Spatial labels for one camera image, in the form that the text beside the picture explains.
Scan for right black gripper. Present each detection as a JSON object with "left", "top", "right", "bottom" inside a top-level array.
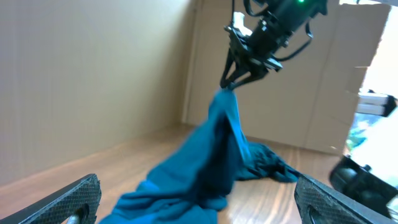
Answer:
[{"left": 220, "top": 19, "right": 291, "bottom": 90}]

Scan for blue polo shirt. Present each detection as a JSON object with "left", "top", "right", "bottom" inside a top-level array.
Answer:
[{"left": 100, "top": 90, "right": 300, "bottom": 224}]

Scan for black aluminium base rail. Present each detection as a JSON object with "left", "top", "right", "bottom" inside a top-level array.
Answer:
[{"left": 356, "top": 91, "right": 397, "bottom": 117}]

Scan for cardboard panel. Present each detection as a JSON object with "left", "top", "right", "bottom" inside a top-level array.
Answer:
[{"left": 183, "top": 1, "right": 392, "bottom": 154}]

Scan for right black camera cable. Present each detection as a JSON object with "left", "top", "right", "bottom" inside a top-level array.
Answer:
[{"left": 231, "top": 0, "right": 313, "bottom": 62}]

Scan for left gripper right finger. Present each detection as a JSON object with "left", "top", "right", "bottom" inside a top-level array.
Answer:
[{"left": 294, "top": 175, "right": 396, "bottom": 224}]

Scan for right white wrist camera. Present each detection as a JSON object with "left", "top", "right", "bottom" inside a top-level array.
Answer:
[{"left": 233, "top": 12, "right": 252, "bottom": 37}]

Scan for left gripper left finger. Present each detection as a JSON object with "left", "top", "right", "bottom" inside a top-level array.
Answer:
[{"left": 1, "top": 174, "right": 101, "bottom": 224}]

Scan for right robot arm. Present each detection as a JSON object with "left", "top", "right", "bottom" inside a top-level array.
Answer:
[{"left": 220, "top": 0, "right": 328, "bottom": 90}]

